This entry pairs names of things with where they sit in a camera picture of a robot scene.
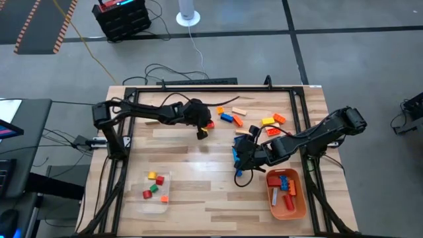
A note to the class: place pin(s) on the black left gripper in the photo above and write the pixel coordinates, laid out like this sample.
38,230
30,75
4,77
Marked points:
196,114

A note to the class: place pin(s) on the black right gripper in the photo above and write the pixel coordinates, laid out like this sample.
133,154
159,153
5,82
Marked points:
251,153

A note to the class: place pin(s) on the light blue block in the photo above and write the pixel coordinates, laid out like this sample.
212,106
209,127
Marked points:
235,157

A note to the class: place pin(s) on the red rectangular block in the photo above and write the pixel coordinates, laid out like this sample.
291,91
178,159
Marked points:
274,182
211,125

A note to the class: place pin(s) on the dark blue long block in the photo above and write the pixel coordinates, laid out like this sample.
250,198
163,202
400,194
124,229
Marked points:
238,138

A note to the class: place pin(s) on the plain wooden block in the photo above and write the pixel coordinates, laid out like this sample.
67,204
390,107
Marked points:
242,131
152,123

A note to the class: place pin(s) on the small yellow-orange cube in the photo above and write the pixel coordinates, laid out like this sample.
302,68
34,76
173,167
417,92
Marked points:
220,110

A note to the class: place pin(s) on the red-orange studded brick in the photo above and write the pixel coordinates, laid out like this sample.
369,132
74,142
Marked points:
273,132

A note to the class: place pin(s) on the yellow long block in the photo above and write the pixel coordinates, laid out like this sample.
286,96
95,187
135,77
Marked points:
268,121

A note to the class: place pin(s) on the pale wooden plank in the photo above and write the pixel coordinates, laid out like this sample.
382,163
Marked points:
239,111

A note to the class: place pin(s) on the blue studded brick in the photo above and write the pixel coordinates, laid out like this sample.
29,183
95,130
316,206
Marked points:
284,182

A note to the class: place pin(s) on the grey plank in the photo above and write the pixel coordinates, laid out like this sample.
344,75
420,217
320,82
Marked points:
274,196

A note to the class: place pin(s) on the orange long block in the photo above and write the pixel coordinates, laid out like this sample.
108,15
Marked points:
292,187

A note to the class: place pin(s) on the red half-cylinder block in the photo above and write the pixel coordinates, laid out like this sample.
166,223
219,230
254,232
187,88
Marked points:
289,202

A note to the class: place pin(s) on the red cube block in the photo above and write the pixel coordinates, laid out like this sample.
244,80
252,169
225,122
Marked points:
160,180

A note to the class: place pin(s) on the green block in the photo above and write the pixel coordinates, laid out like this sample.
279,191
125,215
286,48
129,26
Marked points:
153,188

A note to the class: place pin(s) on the small orange block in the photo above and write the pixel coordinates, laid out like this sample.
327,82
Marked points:
164,199

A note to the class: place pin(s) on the red round block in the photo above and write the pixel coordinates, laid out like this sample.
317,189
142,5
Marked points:
147,194

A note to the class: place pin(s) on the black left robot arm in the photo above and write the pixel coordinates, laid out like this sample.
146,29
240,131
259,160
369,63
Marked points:
145,112

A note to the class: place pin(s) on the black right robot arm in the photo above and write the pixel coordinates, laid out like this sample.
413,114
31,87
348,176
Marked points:
314,135

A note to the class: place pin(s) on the blue rectangular block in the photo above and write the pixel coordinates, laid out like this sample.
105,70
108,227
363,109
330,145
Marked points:
226,117

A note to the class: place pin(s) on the black power strip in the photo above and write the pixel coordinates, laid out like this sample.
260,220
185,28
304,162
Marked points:
198,81

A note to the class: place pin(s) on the red-orange long block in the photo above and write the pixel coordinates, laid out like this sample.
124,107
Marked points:
238,120

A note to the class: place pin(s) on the orange studded brick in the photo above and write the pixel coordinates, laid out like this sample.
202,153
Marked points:
279,118

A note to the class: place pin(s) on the orange plastic bin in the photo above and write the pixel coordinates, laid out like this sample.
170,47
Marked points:
287,215

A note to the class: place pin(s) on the white floor stand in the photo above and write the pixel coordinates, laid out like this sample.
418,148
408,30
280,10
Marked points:
187,18

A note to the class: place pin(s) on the clear plastic bin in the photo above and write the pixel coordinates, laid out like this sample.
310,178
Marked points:
153,208

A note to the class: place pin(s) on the black power adapter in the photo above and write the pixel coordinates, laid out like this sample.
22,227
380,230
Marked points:
89,142

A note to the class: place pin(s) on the black crate with red lid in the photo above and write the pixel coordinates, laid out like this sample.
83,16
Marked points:
122,20

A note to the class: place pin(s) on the black floor device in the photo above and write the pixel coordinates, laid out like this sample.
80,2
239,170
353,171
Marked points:
411,114

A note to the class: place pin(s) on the dark desk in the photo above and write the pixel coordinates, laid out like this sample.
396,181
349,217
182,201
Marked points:
29,132

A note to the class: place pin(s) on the hazard-striped floor mat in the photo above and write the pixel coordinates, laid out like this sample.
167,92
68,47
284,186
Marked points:
36,23

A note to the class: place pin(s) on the lit computer screen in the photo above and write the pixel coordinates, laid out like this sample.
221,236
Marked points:
10,129

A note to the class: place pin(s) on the white sheet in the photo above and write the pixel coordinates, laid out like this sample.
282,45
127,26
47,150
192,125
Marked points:
8,109

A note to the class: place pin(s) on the black keyboard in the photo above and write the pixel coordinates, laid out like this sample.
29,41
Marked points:
6,176

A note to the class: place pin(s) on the black computer mouse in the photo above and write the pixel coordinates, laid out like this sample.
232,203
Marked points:
8,223

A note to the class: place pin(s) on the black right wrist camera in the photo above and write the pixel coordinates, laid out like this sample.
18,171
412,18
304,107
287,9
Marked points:
254,130

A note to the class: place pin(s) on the black aluminium table frame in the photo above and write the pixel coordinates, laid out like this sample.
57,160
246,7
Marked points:
215,88

